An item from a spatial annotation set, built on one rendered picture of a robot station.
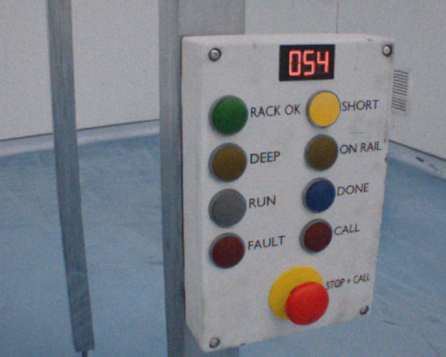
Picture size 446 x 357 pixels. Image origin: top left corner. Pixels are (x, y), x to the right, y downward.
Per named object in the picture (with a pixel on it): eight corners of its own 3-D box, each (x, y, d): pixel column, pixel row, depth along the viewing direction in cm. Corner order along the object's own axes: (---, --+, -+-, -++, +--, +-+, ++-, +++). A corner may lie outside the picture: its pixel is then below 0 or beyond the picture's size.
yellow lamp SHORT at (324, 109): (341, 125, 49) (343, 92, 48) (311, 128, 48) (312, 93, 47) (335, 124, 50) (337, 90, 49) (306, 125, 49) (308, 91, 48)
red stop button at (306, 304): (331, 323, 52) (334, 283, 51) (289, 334, 51) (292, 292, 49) (306, 300, 56) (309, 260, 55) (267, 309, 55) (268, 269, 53)
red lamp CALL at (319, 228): (333, 251, 52) (334, 220, 52) (304, 256, 51) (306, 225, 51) (328, 247, 53) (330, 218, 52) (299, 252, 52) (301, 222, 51)
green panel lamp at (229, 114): (248, 134, 46) (249, 97, 45) (213, 137, 45) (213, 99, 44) (244, 131, 47) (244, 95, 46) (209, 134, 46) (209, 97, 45)
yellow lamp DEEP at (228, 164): (247, 180, 47) (248, 145, 46) (213, 184, 46) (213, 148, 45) (243, 177, 48) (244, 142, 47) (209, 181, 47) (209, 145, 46)
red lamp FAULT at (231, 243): (245, 267, 50) (246, 234, 49) (213, 272, 49) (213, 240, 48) (242, 262, 50) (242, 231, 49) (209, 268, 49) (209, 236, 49)
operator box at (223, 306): (371, 316, 58) (397, 38, 49) (203, 355, 52) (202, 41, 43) (340, 289, 63) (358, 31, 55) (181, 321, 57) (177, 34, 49)
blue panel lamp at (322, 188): (335, 211, 51) (338, 179, 50) (307, 216, 50) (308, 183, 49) (331, 208, 52) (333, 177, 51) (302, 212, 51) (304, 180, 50)
